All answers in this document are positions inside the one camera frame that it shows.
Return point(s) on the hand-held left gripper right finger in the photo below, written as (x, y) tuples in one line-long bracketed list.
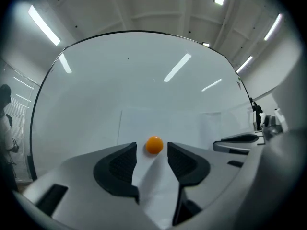
[(208, 176)]

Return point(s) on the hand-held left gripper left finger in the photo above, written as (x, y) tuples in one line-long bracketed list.
[(79, 188)]

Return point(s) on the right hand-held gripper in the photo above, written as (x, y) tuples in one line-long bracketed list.
[(273, 126)]

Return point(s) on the orange ball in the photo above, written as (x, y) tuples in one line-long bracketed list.
[(154, 145)]

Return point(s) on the white paper sheet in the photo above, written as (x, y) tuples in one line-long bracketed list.
[(163, 126)]

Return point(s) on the black-framed whiteboard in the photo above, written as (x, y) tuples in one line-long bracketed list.
[(120, 85)]

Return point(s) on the small ceiling light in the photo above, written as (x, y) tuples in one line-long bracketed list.
[(206, 44)]

